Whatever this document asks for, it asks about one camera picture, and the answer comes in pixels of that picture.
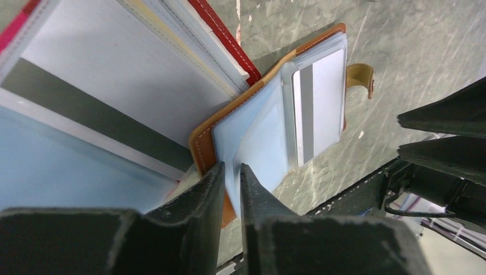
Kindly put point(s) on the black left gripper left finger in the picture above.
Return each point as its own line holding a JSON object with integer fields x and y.
{"x": 180, "y": 237}

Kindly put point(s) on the silver grey credit card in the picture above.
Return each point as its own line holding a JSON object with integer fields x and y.
{"x": 318, "y": 95}

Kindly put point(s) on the brown leather card holder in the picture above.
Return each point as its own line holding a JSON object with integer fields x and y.
{"x": 258, "y": 126}

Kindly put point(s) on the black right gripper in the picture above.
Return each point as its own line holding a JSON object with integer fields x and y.
{"x": 440, "y": 165}

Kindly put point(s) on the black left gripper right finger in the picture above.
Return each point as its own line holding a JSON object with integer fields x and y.
{"x": 279, "y": 241}

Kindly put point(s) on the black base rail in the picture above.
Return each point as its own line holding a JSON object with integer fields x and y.
{"x": 363, "y": 198}

